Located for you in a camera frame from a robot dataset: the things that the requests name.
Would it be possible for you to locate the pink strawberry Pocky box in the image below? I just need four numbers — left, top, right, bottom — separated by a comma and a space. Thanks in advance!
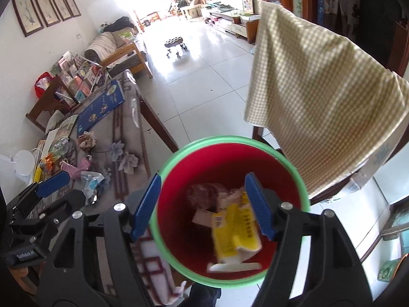
189, 184, 261, 273

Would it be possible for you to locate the low TV cabinet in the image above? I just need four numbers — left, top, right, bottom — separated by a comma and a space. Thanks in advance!
201, 5, 260, 44

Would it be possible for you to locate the brown red wrapper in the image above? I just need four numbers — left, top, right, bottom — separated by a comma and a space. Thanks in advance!
77, 131, 96, 152

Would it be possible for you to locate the pink plastic bag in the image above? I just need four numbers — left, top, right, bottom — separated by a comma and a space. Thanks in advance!
60, 155, 92, 180

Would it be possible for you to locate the orange snack chip bag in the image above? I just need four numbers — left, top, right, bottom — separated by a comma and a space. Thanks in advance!
40, 152, 60, 175

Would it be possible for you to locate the beige checkered cloth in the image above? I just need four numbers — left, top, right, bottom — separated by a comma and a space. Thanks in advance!
245, 2, 408, 188

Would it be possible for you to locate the blue picture book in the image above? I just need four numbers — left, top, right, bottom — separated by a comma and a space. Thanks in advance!
76, 80, 125, 136

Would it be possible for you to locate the green textbook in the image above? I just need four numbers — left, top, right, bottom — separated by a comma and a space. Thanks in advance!
47, 114, 78, 143

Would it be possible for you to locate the small round stool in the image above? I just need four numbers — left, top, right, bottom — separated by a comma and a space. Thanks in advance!
164, 36, 188, 58

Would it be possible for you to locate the framed wall picture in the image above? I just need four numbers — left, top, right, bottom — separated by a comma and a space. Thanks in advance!
12, 0, 44, 37
65, 0, 81, 17
35, 0, 60, 27
52, 0, 73, 21

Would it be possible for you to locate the silver foil wrapper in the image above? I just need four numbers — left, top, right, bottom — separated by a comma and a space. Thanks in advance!
81, 171, 105, 205

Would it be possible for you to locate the red bin green rim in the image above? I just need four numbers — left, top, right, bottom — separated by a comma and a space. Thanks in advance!
149, 135, 311, 289

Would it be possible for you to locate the magazine display rack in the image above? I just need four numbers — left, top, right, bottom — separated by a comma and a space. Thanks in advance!
50, 51, 110, 107

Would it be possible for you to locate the red bag by wall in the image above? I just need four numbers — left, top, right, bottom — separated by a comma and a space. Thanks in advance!
34, 71, 53, 98

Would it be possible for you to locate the wooden chair white cushion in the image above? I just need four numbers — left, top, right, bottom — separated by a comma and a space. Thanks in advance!
26, 75, 80, 132

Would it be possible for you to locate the sofa with wooden frame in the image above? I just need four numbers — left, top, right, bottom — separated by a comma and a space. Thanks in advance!
85, 16, 153, 78

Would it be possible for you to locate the white blue paper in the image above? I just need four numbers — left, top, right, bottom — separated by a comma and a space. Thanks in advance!
49, 137, 69, 157

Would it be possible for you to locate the yellow cardboard medicine box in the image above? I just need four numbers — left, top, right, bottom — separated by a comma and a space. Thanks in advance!
211, 189, 262, 264

